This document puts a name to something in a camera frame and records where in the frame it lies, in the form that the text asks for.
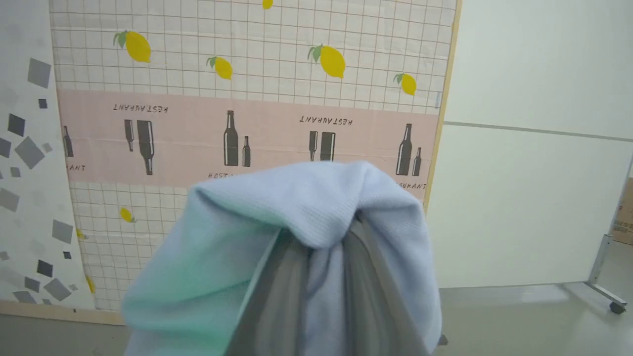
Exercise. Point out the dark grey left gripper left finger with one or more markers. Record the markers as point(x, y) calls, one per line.
point(272, 316)

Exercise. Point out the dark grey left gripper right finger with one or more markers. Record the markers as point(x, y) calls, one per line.
point(373, 306)

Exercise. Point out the light blue white-collared garment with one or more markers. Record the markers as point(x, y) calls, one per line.
point(296, 207)

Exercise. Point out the lemon print backdrop panel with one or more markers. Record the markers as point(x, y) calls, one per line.
point(247, 138)

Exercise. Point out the white partition board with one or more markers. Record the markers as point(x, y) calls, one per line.
point(519, 198)

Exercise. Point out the metal partition leg with caster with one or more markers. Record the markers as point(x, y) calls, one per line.
point(601, 257)

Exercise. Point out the brown cardboard box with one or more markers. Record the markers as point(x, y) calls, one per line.
point(625, 217)

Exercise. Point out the white panel with grey squares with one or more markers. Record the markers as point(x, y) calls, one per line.
point(29, 198)

